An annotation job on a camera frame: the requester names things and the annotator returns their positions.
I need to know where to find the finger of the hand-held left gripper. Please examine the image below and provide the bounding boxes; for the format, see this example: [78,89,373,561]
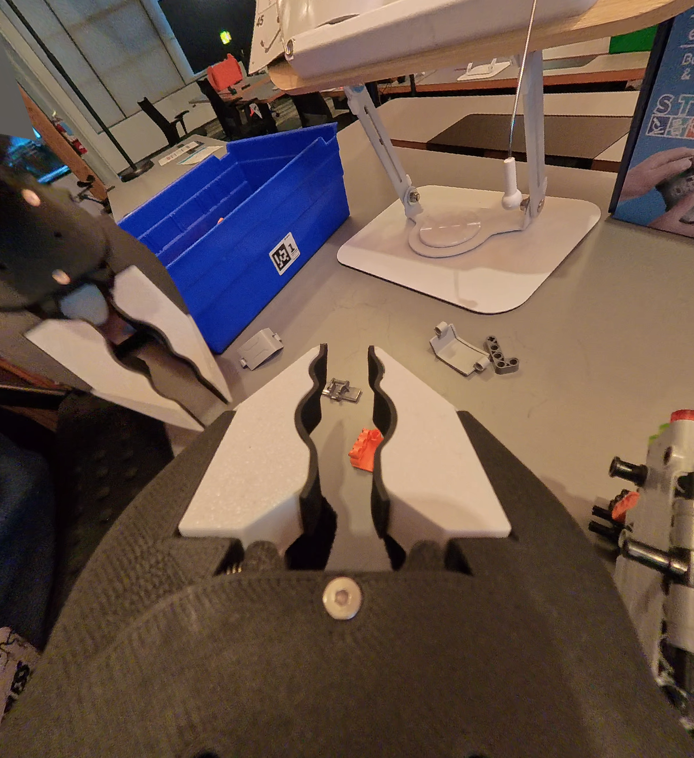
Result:
[108,265,233,406]
[24,318,208,432]

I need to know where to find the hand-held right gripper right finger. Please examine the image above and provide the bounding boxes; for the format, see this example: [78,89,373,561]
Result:
[367,346,513,572]

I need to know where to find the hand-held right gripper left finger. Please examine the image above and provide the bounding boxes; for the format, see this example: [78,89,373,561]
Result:
[179,346,326,572]

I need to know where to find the blue bin with square tag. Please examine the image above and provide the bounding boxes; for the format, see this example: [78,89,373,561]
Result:
[118,122,351,355]

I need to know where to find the grey orange toy brick assembly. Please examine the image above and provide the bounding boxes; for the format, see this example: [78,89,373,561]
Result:
[588,409,694,733]

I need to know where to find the grey track link piece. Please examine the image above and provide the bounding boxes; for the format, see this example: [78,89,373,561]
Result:
[322,377,364,405]

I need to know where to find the orange brick panel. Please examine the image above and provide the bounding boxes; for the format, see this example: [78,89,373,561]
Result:
[348,428,386,473]

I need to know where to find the light grey flat brick panel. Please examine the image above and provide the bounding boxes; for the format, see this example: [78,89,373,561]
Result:
[238,330,286,370]

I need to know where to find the light grey curved brick panel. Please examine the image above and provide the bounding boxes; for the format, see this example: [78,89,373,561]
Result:
[429,321,491,376]

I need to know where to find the grey brick beam with holes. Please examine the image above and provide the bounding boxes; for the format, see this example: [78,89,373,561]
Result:
[483,337,521,376]

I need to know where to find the black office chair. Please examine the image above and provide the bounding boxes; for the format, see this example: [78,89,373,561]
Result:
[137,95,194,149]

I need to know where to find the person's jeans leg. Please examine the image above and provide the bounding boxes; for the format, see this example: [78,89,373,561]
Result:
[0,415,57,664]

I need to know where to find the white book stand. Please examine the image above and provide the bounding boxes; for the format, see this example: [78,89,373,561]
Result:
[249,0,604,316]

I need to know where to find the printed instruction booklet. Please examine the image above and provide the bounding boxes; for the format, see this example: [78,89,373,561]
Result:
[249,0,294,74]

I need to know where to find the white printed cloth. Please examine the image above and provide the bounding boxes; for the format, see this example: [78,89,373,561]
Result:
[0,626,42,741]

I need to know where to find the brown background table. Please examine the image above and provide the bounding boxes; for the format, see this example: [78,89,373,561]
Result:
[371,48,656,167]

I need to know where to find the dark robot kit box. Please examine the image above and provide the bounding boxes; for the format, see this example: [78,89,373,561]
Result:
[611,0,694,246]

